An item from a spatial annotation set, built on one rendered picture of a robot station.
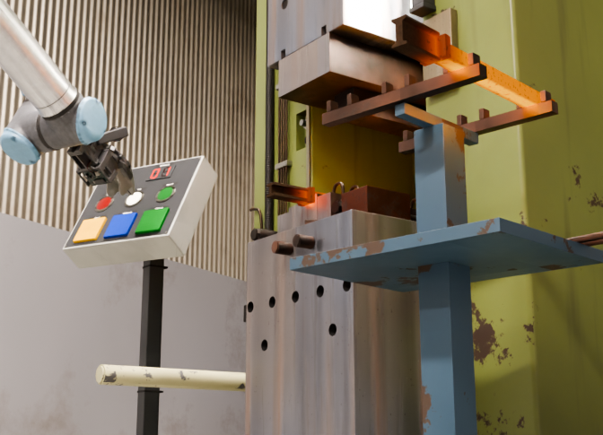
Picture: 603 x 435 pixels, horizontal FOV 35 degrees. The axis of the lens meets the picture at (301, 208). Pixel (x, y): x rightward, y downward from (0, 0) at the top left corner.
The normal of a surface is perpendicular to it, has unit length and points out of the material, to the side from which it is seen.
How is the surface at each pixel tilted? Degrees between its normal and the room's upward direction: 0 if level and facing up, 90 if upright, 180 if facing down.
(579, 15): 90
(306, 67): 90
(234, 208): 90
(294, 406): 90
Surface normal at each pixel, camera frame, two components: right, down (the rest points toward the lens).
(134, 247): -0.24, 0.73
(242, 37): 0.86, -0.13
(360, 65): 0.59, -0.21
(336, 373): -0.81, -0.14
